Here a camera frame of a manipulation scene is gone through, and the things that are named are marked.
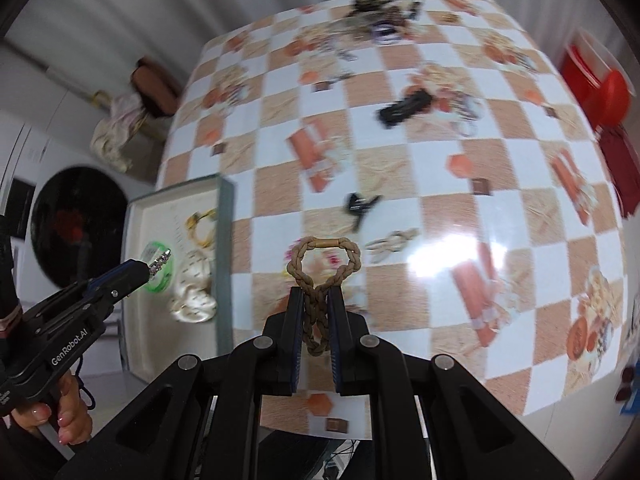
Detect checkered printed tablecloth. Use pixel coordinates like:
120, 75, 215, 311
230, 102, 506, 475
155, 0, 628, 441

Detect red plastic scoop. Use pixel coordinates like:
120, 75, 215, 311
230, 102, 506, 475
592, 70, 633, 128

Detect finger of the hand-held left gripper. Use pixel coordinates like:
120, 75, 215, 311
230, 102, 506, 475
82, 259, 153, 293
70, 275, 151, 312

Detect black snap hair clip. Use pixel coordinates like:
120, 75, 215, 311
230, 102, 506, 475
377, 91, 433, 128

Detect purple hair ties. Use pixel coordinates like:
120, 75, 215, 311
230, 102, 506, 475
372, 22, 401, 44

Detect person's left hand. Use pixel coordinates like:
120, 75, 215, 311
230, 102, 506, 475
12, 375, 94, 456

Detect small black claw clip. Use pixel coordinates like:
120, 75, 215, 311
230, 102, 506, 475
342, 192, 381, 231

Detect brown braided hair tie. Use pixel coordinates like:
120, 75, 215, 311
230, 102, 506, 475
286, 236, 362, 358

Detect leopard print scrunchie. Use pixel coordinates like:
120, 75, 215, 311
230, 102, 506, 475
350, 0, 396, 16

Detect green plastic bangle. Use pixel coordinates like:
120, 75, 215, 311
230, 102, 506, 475
141, 241, 176, 292

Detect yellow flower hair tie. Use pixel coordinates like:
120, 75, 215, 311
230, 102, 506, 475
185, 208, 219, 248

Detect cream cloth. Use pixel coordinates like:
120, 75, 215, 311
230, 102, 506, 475
90, 92, 151, 173

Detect white washing machine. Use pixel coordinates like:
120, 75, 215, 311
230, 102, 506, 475
0, 42, 166, 376

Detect silver rhinestone hair clip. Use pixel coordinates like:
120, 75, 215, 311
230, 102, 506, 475
146, 247, 174, 277

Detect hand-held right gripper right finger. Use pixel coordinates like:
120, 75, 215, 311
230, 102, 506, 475
327, 285, 576, 480

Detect red bucket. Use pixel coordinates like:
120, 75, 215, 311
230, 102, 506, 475
557, 30, 626, 111

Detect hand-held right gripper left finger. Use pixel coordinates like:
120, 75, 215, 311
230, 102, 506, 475
52, 285, 307, 480

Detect grey-edged cream tray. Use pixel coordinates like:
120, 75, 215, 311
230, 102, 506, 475
121, 174, 236, 377

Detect cream polka-dot scrunchie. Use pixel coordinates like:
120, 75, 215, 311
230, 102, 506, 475
168, 250, 219, 325

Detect silver keychain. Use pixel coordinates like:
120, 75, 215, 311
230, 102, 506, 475
325, 42, 358, 61

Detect dark red cloth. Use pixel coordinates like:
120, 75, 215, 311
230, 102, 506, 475
597, 125, 640, 218

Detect beige bunny hair clip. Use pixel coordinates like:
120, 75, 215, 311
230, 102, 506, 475
365, 228, 421, 261

